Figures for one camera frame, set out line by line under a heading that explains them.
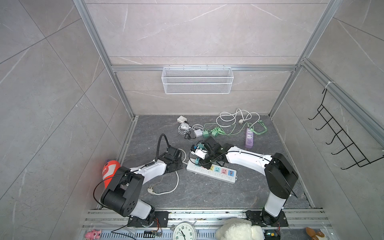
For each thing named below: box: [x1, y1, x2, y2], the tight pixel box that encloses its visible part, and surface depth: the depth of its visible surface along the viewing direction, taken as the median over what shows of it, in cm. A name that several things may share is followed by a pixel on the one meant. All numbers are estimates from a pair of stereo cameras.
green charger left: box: [202, 131, 210, 139], surface depth 109 cm
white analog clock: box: [172, 221, 197, 240], surface depth 68 cm
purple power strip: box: [245, 127, 254, 149], surface depth 106 cm
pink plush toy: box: [84, 229, 102, 240], surface depth 70 cm
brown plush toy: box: [305, 227, 325, 240], surface depth 70 cm
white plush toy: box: [215, 218, 265, 240], surface depth 55 cm
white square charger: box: [177, 115, 188, 123], surface depth 117 cm
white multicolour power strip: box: [186, 160, 238, 184], surface depth 88 cm
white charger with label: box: [194, 129, 203, 138], surface depth 109 cm
